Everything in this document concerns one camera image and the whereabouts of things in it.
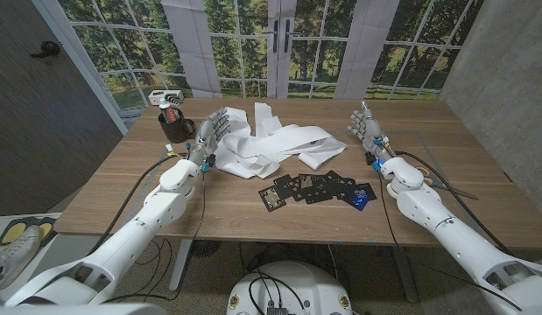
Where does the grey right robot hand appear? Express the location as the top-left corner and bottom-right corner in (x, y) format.
(347, 100), (397, 165)

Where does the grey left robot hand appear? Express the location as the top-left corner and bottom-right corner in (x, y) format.
(186, 107), (232, 164)

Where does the white receipt paper strip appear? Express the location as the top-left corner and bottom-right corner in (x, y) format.
(208, 101), (348, 180)

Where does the dark brown mug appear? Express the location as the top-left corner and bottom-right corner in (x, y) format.
(158, 108), (197, 144)

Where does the white red toothpaste tube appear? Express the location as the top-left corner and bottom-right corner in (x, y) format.
(158, 98), (180, 124)

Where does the white power strip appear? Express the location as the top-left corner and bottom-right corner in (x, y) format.
(148, 89), (185, 107)

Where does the black playing card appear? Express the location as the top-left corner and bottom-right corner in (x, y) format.
(321, 170), (357, 193)
(272, 173), (299, 200)
(257, 185), (288, 214)
(296, 172), (319, 196)
(302, 185), (335, 206)
(340, 182), (378, 213)

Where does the printed forest window backdrop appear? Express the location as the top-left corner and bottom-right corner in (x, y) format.
(32, 0), (486, 135)

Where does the black ribbed round object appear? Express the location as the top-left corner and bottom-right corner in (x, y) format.
(190, 239), (222, 258)

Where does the white table leg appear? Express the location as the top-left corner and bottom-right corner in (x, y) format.
(168, 238), (194, 292)

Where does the grey table leg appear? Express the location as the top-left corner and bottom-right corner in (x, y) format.
(391, 245), (419, 304)

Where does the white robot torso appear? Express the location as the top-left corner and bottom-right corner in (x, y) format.
(226, 261), (354, 315)

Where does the white sneaker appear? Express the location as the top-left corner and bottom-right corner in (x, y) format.
(0, 224), (42, 291)

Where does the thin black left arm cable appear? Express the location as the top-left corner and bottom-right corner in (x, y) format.
(102, 168), (208, 304)

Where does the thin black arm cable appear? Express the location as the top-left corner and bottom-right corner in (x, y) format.
(102, 168), (208, 304)
(377, 169), (524, 312)

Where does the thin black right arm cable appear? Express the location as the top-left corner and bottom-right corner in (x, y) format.
(377, 169), (524, 312)

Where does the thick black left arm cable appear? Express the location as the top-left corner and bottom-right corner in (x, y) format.
(88, 152), (188, 257)

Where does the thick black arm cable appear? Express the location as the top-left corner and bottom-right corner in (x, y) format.
(88, 152), (188, 257)
(393, 150), (511, 254)

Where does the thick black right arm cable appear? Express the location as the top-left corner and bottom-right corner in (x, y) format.
(393, 150), (511, 254)

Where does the black torso cable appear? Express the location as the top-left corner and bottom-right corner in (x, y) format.
(247, 269), (307, 315)

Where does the black wall hook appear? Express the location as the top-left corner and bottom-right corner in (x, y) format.
(29, 40), (61, 60)

